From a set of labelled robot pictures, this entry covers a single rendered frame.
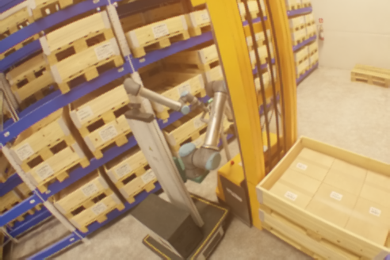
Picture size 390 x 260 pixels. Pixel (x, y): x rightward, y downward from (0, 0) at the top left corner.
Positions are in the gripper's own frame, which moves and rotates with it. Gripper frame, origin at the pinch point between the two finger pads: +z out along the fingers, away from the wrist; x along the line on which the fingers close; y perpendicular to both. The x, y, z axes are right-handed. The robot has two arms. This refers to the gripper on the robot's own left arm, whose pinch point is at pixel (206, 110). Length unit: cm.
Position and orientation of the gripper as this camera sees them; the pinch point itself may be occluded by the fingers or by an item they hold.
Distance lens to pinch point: 219.3
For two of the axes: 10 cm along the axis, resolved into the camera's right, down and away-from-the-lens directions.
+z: 7.5, 5.4, 3.9
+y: 4.6, -8.4, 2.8
